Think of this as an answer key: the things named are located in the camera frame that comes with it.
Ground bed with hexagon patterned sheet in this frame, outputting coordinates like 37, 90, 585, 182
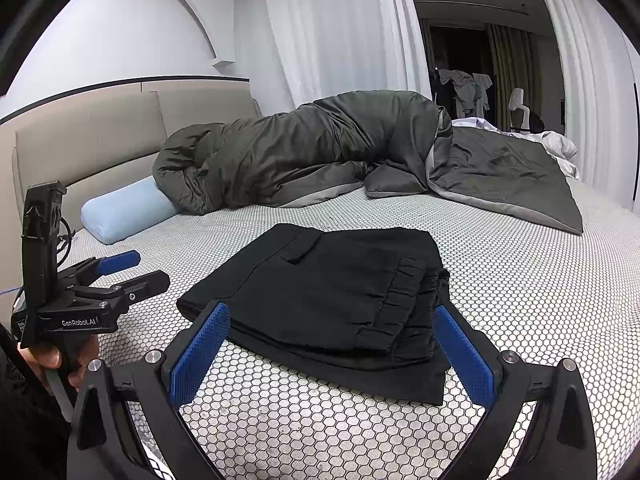
50, 177, 640, 480

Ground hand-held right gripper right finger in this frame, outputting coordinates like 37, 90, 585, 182
433, 304, 598, 480

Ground person's left hand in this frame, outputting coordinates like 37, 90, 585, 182
17, 332, 101, 396

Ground grey clothes on rack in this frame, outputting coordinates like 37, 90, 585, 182
437, 67, 496, 117

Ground black pants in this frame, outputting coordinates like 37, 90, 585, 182
176, 223, 453, 406

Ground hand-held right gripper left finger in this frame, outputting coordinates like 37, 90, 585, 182
67, 301, 233, 480

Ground grey duvet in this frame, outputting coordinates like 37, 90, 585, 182
152, 90, 585, 235

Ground white office chair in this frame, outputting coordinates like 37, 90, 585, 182
507, 87, 533, 133

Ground light blue pillow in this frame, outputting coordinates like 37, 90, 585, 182
80, 176, 178, 246

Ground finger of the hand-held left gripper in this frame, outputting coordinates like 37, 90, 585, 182
59, 249, 142, 288
67, 269, 172, 312

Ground beige padded headboard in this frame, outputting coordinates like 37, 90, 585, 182
0, 77, 261, 281

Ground olive curtain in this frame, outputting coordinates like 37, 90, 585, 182
487, 24, 543, 131

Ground white curtain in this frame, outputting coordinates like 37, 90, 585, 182
257, 0, 433, 111
530, 0, 640, 201

